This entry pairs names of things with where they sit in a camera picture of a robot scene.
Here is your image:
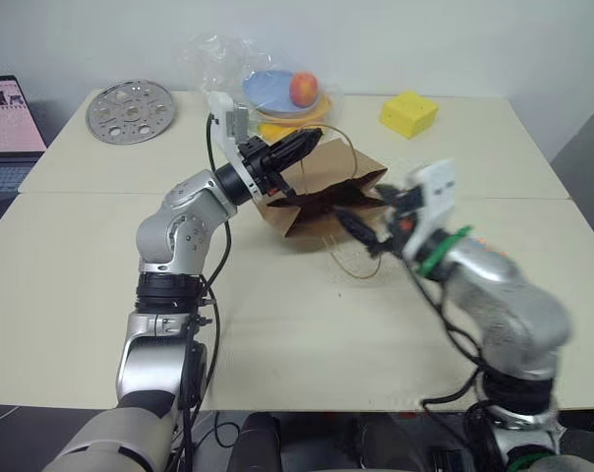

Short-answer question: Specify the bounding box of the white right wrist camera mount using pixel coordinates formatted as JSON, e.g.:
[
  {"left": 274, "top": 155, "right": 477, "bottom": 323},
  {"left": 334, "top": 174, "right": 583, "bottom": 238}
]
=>
[{"left": 402, "top": 157, "right": 458, "bottom": 263}]

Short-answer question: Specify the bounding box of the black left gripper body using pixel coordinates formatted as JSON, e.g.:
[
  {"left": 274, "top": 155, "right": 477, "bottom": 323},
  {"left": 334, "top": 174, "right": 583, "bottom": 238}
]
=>
[{"left": 237, "top": 136, "right": 286, "bottom": 198}]

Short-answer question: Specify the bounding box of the round perforated metal disc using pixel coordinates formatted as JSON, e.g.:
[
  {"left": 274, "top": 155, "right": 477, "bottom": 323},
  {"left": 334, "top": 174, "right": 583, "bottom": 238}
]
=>
[{"left": 85, "top": 80, "right": 174, "bottom": 147}]

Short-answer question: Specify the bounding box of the blue plate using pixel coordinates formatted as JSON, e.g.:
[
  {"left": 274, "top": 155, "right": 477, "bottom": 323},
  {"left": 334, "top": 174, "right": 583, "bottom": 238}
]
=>
[{"left": 241, "top": 70, "right": 324, "bottom": 116}]

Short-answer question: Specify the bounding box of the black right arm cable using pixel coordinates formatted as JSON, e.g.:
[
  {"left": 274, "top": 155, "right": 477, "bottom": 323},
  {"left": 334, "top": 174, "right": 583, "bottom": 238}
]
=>
[{"left": 402, "top": 258, "right": 491, "bottom": 443}]

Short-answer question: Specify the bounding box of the yellow cheese plush toy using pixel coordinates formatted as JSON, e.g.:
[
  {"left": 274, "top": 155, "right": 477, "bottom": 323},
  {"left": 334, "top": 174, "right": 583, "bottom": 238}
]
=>
[{"left": 379, "top": 89, "right": 440, "bottom": 142}]

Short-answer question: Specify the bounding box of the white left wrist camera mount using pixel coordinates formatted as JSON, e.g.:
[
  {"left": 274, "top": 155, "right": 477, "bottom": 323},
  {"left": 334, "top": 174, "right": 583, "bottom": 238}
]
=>
[{"left": 207, "top": 91, "right": 262, "bottom": 199}]

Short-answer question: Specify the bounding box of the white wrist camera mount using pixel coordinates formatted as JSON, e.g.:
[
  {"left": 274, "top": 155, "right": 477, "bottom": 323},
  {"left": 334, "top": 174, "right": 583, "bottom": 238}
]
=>
[
  {"left": 402, "top": 157, "right": 458, "bottom": 263},
  {"left": 207, "top": 91, "right": 262, "bottom": 199}
]

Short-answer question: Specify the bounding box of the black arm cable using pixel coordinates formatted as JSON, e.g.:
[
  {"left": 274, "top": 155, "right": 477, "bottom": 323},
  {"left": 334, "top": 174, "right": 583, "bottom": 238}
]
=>
[
  {"left": 176, "top": 113, "right": 232, "bottom": 472},
  {"left": 402, "top": 258, "right": 491, "bottom": 443}
]

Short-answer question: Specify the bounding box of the red peach plush toy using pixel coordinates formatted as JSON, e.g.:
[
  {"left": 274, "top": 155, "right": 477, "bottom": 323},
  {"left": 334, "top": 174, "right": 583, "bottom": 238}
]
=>
[{"left": 288, "top": 71, "right": 320, "bottom": 108}]

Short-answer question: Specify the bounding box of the dark rounded shape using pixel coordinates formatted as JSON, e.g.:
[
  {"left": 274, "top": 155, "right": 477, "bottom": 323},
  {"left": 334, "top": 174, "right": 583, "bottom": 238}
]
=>
[
  {"left": 230, "top": 411, "right": 284, "bottom": 472},
  {"left": 354, "top": 412, "right": 429, "bottom": 472}
]

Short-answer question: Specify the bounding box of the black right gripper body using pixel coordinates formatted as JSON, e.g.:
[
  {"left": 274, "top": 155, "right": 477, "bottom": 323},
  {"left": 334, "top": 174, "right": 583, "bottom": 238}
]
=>
[{"left": 374, "top": 185, "right": 426, "bottom": 250}]

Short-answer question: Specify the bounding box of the orange plate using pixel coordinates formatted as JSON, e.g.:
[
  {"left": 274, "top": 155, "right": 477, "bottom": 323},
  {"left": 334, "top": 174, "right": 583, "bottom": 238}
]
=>
[{"left": 252, "top": 94, "right": 333, "bottom": 124}]

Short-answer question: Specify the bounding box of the clear plastic bag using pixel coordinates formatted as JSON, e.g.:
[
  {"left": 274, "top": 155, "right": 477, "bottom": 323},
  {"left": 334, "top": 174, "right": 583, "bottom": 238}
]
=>
[{"left": 176, "top": 31, "right": 346, "bottom": 135}]

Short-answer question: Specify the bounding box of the green right wrist band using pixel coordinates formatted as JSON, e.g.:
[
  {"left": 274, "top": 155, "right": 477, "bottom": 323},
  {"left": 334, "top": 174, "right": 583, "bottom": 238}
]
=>
[{"left": 416, "top": 224, "right": 475, "bottom": 277}]

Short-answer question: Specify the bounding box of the open laptop computer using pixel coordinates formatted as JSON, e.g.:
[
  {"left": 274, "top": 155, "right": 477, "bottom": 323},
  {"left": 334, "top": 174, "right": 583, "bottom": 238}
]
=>
[{"left": 0, "top": 75, "right": 49, "bottom": 210}]

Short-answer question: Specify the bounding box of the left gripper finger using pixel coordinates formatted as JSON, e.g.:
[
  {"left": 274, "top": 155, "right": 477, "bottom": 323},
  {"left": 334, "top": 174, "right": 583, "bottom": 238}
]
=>
[
  {"left": 268, "top": 127, "right": 325, "bottom": 173},
  {"left": 273, "top": 172, "right": 300, "bottom": 202}
]

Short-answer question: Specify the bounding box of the brown paper bag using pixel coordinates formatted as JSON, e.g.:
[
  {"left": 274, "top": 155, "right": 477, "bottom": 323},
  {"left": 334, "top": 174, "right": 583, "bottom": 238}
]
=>
[{"left": 254, "top": 123, "right": 389, "bottom": 284}]

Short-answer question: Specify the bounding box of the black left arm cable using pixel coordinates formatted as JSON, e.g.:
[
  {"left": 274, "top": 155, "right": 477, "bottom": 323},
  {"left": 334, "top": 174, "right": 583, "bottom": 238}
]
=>
[{"left": 176, "top": 113, "right": 232, "bottom": 472}]

